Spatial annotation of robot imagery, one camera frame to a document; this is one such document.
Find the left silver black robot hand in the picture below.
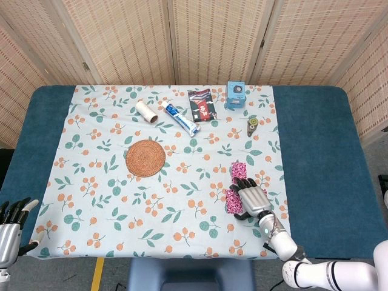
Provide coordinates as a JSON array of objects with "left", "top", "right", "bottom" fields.
[{"left": 0, "top": 197, "right": 46, "bottom": 269}]

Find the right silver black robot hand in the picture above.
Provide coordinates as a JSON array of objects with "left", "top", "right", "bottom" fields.
[{"left": 229, "top": 177, "right": 273, "bottom": 221}]

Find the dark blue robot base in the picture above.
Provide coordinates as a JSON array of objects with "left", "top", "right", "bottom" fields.
[{"left": 127, "top": 257, "right": 255, "bottom": 291}]

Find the black object beside table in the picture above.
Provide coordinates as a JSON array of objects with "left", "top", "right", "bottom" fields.
[{"left": 0, "top": 147, "right": 13, "bottom": 186}]

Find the green correction tape dispenser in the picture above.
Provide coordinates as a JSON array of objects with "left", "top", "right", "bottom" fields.
[{"left": 245, "top": 116, "right": 259, "bottom": 137}]

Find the floral fruit print tablecloth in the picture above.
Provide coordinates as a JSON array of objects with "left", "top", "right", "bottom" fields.
[{"left": 28, "top": 84, "right": 296, "bottom": 260}]

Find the yellow floor tape strip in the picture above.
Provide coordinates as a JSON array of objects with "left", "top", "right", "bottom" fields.
[{"left": 90, "top": 257, "right": 105, "bottom": 291}]

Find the small light blue box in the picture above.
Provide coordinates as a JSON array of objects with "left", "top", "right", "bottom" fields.
[{"left": 224, "top": 81, "right": 246, "bottom": 110}]

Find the black red snack packet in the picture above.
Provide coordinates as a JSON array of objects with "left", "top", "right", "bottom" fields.
[{"left": 187, "top": 88, "right": 219, "bottom": 123}]

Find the blue white toothpaste tube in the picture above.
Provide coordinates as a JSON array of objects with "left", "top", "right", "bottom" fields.
[{"left": 161, "top": 101, "right": 201, "bottom": 138}]

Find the round woven rattan coaster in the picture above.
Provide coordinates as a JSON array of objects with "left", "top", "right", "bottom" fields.
[{"left": 125, "top": 139, "right": 167, "bottom": 177}]

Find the black white floor equipment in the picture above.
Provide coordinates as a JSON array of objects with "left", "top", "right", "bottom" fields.
[{"left": 377, "top": 174, "right": 388, "bottom": 210}]

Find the white roll with cardboard core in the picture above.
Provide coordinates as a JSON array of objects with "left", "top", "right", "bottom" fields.
[{"left": 135, "top": 100, "right": 159, "bottom": 124}]

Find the woven bamboo folding screen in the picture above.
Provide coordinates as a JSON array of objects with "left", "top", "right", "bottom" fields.
[{"left": 0, "top": 0, "right": 388, "bottom": 149}]

